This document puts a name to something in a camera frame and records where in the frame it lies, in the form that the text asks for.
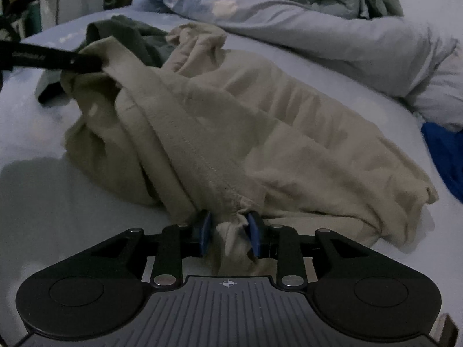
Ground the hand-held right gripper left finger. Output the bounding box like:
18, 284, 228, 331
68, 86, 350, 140
82, 210, 213, 291

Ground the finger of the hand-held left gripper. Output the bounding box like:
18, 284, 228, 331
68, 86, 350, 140
0, 41, 105, 75
38, 80, 67, 105

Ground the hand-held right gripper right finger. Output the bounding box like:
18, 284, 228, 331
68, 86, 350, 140
246, 211, 366, 291

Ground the grey-green shirt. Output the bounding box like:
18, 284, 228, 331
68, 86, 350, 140
86, 14, 179, 69

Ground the beige garment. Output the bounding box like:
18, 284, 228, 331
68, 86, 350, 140
61, 22, 440, 277

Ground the light blue printed bed sheet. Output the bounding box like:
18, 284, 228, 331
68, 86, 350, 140
0, 11, 463, 333

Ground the light blue printed duvet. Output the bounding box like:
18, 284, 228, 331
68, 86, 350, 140
130, 0, 463, 131

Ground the dark blue garment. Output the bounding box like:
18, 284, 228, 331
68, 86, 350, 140
421, 121, 463, 203

